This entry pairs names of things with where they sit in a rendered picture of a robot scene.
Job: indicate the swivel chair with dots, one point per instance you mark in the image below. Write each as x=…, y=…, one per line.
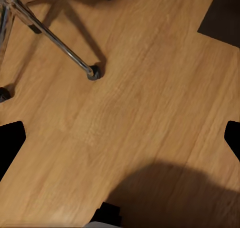
x=11, y=8

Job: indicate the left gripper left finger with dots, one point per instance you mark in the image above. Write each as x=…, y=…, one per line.
x=12, y=137

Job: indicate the cabinet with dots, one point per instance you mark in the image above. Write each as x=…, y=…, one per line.
x=222, y=21

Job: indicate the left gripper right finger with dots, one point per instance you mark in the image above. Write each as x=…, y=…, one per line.
x=232, y=137

